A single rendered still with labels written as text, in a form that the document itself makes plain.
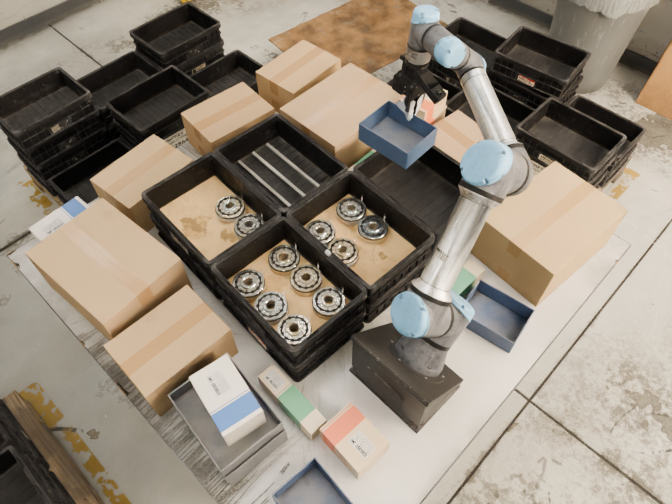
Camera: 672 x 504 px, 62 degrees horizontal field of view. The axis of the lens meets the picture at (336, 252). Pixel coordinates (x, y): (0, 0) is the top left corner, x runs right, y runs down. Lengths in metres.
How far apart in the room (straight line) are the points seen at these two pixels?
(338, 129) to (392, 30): 2.22
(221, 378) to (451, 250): 0.71
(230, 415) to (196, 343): 0.26
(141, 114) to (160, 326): 1.48
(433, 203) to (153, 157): 1.04
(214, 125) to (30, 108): 1.24
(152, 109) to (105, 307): 1.44
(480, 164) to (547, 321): 0.77
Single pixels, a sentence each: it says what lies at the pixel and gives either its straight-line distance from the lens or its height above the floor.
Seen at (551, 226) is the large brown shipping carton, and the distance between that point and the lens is 1.97.
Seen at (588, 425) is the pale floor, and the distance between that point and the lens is 2.69.
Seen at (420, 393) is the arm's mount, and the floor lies 0.93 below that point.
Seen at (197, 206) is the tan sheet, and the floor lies 0.83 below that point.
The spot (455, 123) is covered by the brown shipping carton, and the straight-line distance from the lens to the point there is 2.28.
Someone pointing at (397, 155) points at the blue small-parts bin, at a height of 1.11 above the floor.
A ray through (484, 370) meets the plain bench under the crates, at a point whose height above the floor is 0.70.
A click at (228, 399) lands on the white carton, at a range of 1.58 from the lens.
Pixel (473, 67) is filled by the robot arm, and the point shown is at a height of 1.36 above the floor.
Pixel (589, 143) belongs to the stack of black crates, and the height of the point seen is 0.49.
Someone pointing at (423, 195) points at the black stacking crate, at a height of 0.83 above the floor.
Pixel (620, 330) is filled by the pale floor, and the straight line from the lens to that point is 2.96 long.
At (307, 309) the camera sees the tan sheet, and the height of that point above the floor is 0.83.
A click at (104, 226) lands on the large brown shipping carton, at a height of 0.90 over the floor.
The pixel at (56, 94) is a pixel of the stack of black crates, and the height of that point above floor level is 0.49.
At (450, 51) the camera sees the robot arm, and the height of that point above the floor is 1.45.
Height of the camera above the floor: 2.35
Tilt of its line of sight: 55 degrees down
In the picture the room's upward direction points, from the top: straight up
